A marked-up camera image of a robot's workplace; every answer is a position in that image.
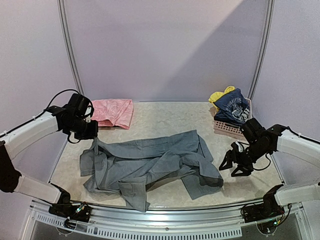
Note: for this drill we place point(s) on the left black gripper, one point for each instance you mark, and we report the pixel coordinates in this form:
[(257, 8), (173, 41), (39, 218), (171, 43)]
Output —
[(92, 133)]

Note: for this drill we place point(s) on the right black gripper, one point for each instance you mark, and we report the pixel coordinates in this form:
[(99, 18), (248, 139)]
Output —
[(242, 160)]

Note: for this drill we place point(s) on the grey-blue button shirt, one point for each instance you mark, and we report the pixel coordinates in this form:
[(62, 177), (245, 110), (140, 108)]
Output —
[(130, 168)]

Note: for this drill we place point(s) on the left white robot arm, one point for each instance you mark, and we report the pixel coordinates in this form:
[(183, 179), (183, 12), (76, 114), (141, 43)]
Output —
[(54, 119)]

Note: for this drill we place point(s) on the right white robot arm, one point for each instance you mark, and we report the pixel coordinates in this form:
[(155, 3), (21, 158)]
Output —
[(278, 138)]

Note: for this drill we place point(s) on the pink perforated laundry basket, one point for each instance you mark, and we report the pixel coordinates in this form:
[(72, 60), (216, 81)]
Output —
[(232, 130)]

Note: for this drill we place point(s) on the pink folded garment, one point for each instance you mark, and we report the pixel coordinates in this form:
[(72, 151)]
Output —
[(113, 112)]

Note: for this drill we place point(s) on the navy printed t-shirt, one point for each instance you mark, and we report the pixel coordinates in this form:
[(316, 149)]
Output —
[(233, 108)]

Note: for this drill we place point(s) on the yellow garment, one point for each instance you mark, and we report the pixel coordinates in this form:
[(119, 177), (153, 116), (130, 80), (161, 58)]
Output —
[(218, 94)]

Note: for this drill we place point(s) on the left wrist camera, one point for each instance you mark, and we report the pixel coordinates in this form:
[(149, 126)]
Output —
[(80, 106)]

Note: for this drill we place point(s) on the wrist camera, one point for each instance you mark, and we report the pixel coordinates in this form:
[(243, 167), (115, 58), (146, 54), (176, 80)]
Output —
[(252, 130), (80, 106)]

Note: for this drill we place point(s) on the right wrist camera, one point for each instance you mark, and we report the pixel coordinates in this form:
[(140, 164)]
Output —
[(252, 130)]

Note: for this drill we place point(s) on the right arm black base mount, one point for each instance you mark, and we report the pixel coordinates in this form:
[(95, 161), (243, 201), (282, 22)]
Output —
[(267, 215)]

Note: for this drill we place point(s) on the aluminium front rail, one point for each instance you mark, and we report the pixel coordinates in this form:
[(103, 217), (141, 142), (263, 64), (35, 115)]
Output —
[(301, 222)]

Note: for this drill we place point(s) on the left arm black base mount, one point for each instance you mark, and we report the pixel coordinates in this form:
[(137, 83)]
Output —
[(67, 208)]

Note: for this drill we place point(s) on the left aluminium wall post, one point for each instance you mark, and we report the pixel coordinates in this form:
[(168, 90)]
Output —
[(68, 45)]

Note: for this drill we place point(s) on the aluminium wall post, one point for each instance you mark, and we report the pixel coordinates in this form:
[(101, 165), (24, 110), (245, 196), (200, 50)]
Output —
[(68, 45), (263, 47)]

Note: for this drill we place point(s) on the right aluminium wall post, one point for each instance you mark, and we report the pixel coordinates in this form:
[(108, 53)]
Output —
[(263, 47)]

